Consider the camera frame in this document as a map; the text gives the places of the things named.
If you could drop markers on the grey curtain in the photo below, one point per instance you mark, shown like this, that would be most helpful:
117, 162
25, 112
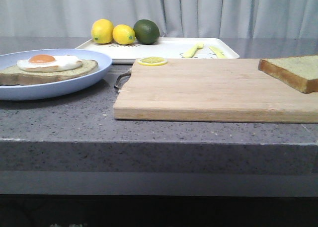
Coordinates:
296, 19

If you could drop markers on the light blue plate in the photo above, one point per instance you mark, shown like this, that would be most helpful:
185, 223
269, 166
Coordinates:
54, 89

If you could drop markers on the yellow lemon left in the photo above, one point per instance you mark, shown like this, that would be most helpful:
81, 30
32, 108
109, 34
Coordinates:
101, 31

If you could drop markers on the fried egg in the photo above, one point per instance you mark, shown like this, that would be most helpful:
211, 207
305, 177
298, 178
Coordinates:
47, 63

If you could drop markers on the wooden cutting board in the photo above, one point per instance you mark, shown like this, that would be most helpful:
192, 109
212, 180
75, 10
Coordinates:
218, 90

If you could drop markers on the bread slice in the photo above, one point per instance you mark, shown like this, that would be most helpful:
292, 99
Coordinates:
13, 75
300, 72

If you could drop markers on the yellow lemon right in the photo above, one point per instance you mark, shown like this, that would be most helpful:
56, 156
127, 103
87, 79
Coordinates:
123, 34

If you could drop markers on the metal board handle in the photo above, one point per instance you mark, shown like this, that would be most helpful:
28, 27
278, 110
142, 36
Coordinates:
120, 80

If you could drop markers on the green lime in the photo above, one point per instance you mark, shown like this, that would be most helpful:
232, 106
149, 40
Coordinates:
146, 31

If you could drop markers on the yellow lemon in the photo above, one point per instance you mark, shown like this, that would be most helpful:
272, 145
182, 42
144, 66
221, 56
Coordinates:
101, 31
123, 34

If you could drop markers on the yellow plastic knife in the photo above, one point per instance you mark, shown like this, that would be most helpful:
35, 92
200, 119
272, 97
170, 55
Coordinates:
218, 52

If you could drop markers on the lemon slice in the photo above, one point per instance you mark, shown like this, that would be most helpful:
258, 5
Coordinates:
152, 61

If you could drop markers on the white bear tray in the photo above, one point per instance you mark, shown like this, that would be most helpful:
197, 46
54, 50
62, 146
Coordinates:
168, 47

